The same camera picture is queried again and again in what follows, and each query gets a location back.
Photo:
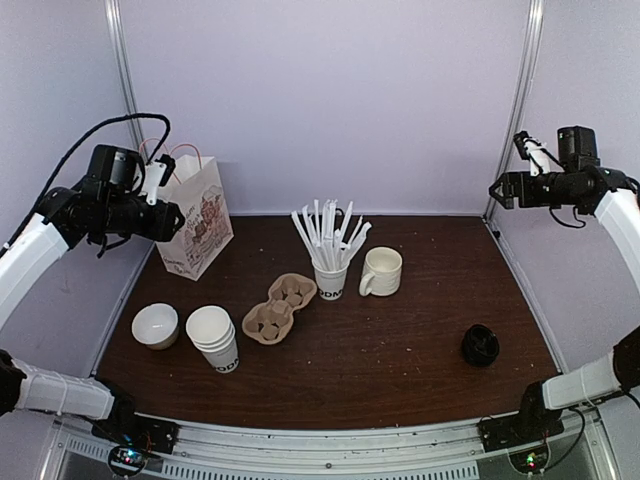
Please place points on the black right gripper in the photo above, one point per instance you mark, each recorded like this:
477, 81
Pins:
509, 180

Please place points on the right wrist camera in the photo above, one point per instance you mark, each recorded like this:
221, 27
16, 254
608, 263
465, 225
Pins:
535, 153

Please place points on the paper cup holding straws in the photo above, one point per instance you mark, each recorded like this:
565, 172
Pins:
330, 284

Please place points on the white ceramic bowl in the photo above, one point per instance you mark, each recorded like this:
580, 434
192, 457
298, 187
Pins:
156, 326

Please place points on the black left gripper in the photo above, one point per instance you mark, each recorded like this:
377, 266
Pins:
162, 228

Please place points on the stack of black cup lids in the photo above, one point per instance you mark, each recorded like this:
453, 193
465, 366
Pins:
480, 346

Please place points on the cream ceramic mug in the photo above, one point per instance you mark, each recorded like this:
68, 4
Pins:
381, 274

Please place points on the brown pulp cup carrier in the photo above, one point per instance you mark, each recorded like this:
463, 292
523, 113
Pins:
268, 323

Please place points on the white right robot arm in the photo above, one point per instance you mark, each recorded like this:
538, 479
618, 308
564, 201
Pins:
575, 177

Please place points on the bundle of wrapped white straws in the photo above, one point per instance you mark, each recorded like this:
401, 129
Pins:
326, 235

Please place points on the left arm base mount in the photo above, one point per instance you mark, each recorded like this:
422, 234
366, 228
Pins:
138, 446

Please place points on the white printed paper bag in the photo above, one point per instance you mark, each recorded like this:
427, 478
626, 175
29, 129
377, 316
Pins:
196, 187

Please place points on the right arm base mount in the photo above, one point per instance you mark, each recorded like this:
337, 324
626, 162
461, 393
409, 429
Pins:
528, 451

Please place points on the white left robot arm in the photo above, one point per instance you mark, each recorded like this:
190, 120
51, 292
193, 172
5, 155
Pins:
117, 199

